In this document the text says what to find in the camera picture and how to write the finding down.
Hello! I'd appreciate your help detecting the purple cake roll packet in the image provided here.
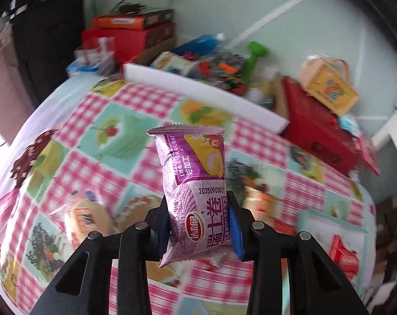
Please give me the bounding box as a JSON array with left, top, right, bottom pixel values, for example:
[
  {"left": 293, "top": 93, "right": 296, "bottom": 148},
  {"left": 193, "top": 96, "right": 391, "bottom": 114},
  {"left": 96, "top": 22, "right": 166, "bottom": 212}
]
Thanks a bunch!
[{"left": 147, "top": 125, "right": 235, "bottom": 268}]

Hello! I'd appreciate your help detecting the orange snack packet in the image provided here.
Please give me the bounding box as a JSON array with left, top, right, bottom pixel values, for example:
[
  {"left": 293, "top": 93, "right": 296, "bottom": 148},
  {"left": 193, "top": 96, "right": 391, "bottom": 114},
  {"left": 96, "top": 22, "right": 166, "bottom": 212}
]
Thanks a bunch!
[{"left": 244, "top": 187, "right": 274, "bottom": 224}]

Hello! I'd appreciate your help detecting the plain red box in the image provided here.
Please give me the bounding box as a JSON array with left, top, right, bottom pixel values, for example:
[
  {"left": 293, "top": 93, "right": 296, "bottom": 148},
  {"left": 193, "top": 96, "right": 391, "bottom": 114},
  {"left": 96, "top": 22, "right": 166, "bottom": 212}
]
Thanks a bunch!
[{"left": 81, "top": 28, "right": 146, "bottom": 63}]

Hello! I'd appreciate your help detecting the red gift box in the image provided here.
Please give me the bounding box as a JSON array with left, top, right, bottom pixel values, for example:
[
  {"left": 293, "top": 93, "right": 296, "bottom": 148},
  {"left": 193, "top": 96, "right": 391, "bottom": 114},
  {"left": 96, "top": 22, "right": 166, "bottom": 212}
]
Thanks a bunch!
[{"left": 280, "top": 76, "right": 363, "bottom": 174}]

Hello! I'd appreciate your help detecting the green dumbbell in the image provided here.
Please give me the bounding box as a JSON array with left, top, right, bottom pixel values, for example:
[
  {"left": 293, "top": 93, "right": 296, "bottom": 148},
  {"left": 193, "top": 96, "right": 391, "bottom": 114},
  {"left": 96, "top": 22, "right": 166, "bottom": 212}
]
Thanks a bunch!
[{"left": 243, "top": 41, "right": 269, "bottom": 81}]

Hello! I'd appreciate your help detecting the red patterned box lid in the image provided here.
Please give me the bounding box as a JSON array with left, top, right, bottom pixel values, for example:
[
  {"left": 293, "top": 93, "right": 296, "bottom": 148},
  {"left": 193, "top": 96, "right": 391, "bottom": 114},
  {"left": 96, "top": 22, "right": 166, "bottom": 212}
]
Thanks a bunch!
[{"left": 356, "top": 134, "right": 381, "bottom": 176}]

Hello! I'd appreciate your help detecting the white foam board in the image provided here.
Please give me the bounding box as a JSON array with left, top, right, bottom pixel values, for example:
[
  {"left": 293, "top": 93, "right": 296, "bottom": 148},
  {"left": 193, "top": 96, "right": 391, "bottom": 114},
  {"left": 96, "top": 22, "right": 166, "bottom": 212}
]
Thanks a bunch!
[{"left": 123, "top": 63, "right": 290, "bottom": 134}]

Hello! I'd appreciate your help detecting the red square snack packet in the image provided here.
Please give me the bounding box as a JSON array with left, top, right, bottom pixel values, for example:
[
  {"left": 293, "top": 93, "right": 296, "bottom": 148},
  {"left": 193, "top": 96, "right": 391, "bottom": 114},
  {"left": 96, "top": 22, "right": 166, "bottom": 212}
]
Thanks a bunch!
[{"left": 328, "top": 235, "right": 361, "bottom": 281}]

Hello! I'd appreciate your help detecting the blue plastic bottle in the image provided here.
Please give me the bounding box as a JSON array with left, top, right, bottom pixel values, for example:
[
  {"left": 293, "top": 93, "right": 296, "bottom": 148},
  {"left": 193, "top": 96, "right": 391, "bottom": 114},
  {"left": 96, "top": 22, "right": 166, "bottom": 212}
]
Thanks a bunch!
[{"left": 172, "top": 33, "right": 225, "bottom": 56}]

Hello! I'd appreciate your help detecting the dark toy pile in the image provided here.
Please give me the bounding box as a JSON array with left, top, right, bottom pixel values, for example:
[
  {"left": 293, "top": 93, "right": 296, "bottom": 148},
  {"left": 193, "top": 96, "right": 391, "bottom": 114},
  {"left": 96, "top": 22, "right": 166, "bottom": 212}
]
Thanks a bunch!
[{"left": 195, "top": 52, "right": 248, "bottom": 92}]

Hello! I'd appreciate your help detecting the checkered cake-print tablecloth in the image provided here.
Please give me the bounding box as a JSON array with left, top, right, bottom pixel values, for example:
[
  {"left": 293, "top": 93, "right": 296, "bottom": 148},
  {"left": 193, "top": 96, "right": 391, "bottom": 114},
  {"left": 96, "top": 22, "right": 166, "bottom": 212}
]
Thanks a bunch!
[{"left": 0, "top": 75, "right": 378, "bottom": 315}]

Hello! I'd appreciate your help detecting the dark flat box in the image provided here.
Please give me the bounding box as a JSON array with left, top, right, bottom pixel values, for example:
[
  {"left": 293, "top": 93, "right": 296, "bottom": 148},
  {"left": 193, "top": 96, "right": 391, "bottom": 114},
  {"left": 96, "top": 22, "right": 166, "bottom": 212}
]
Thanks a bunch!
[{"left": 142, "top": 9, "right": 174, "bottom": 28}]

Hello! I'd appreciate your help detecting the orange flat box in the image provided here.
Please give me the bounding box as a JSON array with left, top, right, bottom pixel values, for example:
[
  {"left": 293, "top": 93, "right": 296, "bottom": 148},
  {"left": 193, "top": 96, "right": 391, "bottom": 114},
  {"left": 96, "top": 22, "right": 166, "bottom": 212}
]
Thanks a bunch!
[{"left": 91, "top": 13, "right": 146, "bottom": 30}]

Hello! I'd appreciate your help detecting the white shelf unit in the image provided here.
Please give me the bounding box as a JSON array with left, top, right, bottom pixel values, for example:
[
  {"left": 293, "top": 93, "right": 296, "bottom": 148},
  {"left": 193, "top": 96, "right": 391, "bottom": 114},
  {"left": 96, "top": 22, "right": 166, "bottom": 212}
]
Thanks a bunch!
[{"left": 372, "top": 108, "right": 397, "bottom": 148}]

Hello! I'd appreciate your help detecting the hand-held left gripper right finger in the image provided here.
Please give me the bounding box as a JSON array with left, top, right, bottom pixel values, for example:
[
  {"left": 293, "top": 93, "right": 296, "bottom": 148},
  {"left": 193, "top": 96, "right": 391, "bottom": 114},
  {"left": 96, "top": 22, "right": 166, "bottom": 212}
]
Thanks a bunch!
[{"left": 226, "top": 190, "right": 370, "bottom": 315}]

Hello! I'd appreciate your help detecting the teal shallow cardboard tray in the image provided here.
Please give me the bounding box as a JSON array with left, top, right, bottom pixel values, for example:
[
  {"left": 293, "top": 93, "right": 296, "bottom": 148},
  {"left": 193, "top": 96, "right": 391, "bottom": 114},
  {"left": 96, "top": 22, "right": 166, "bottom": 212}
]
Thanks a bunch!
[{"left": 297, "top": 210, "right": 370, "bottom": 283}]

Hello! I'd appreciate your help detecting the small white yellow box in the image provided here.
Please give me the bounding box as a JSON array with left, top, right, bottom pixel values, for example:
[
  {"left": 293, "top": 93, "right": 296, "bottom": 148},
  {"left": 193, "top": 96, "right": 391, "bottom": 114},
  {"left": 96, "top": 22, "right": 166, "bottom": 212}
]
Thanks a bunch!
[{"left": 151, "top": 52, "right": 192, "bottom": 74}]

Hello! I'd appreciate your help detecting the clear plastic jar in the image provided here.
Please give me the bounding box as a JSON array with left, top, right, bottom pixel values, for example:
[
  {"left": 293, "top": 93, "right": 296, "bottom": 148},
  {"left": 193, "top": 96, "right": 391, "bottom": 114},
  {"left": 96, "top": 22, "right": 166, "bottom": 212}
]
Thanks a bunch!
[{"left": 248, "top": 82, "right": 274, "bottom": 106}]

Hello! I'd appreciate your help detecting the clear yellow cake packet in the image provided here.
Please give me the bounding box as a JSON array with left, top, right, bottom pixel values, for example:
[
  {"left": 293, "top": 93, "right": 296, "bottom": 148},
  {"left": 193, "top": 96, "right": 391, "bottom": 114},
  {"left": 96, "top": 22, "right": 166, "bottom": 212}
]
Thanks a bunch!
[{"left": 69, "top": 188, "right": 115, "bottom": 246}]

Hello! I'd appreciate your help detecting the black cabinet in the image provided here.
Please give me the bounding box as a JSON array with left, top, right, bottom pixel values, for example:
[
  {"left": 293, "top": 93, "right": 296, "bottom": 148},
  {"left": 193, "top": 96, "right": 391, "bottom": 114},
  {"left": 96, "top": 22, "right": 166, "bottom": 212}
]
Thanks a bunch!
[{"left": 0, "top": 0, "right": 87, "bottom": 106}]

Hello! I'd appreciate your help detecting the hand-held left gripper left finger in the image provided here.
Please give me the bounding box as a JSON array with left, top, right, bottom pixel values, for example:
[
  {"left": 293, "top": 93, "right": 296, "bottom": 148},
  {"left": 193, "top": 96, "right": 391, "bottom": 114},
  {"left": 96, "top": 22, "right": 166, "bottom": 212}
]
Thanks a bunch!
[{"left": 29, "top": 200, "right": 172, "bottom": 315}]

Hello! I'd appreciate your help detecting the light blue wet wipes pack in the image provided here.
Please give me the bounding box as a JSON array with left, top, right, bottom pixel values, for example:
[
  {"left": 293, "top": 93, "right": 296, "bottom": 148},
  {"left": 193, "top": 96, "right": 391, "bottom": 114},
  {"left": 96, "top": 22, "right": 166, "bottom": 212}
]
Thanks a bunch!
[{"left": 338, "top": 115, "right": 360, "bottom": 135}]

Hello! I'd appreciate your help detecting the yellow gift box with handle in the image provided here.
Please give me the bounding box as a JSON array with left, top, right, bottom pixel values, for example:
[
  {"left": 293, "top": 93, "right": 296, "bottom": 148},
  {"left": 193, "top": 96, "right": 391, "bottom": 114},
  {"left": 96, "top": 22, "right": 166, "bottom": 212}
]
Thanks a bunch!
[{"left": 298, "top": 55, "right": 360, "bottom": 115}]

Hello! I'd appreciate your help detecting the clear plastic box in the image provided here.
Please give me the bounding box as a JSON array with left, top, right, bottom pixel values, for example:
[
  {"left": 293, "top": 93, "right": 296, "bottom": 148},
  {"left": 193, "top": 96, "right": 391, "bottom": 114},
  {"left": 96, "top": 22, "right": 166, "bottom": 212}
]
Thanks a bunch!
[{"left": 74, "top": 38, "right": 117, "bottom": 73}]

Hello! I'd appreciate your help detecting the light blue white pack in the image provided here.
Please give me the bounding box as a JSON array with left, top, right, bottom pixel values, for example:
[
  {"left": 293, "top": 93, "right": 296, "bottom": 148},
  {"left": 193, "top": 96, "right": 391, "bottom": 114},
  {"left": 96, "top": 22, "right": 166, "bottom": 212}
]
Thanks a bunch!
[{"left": 66, "top": 61, "right": 100, "bottom": 76}]

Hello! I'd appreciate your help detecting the brown red box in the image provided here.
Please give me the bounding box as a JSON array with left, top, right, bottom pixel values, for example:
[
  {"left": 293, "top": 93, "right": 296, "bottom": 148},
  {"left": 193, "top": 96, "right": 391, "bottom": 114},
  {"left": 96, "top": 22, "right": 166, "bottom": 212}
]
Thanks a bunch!
[{"left": 144, "top": 23, "right": 176, "bottom": 50}]

